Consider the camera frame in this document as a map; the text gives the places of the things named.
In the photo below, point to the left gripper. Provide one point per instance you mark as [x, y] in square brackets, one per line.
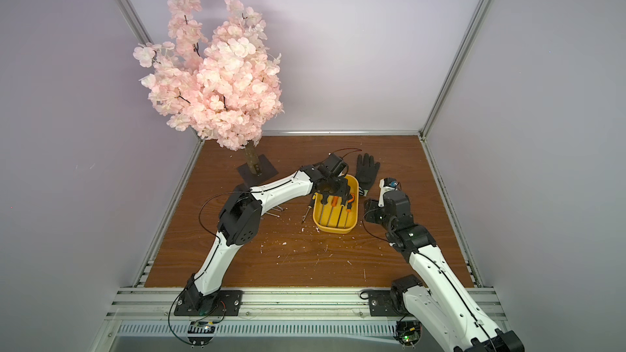
[345, 188]

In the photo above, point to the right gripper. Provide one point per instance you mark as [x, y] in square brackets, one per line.
[373, 208]

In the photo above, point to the large green black screwdriver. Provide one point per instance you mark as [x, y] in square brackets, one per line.
[323, 200]

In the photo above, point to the yellow black striped screwdriver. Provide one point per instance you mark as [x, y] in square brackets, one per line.
[340, 218]

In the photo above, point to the small orange screwdriver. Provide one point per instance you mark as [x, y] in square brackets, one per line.
[348, 207]

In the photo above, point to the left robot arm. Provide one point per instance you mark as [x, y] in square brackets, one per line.
[239, 221]

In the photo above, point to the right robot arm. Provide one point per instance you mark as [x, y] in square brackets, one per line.
[434, 295]

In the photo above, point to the yellow plastic storage box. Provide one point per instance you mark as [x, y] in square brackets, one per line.
[354, 189]

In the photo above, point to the black work glove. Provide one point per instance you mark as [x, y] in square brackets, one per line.
[366, 173]

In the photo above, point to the right controller board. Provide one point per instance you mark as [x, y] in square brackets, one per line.
[408, 333]

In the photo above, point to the controller board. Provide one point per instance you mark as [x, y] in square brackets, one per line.
[408, 333]
[201, 333]

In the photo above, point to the pink artificial blossom tree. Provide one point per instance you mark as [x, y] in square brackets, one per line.
[225, 87]

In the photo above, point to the left controller board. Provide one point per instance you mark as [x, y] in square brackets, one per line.
[201, 333]

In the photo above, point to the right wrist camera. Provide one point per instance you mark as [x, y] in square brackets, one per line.
[387, 185]

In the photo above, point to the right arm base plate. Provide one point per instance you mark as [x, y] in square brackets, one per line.
[382, 304]

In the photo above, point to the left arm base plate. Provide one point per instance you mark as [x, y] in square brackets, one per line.
[220, 303]

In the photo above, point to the aluminium front rail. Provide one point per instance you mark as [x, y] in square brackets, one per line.
[257, 304]

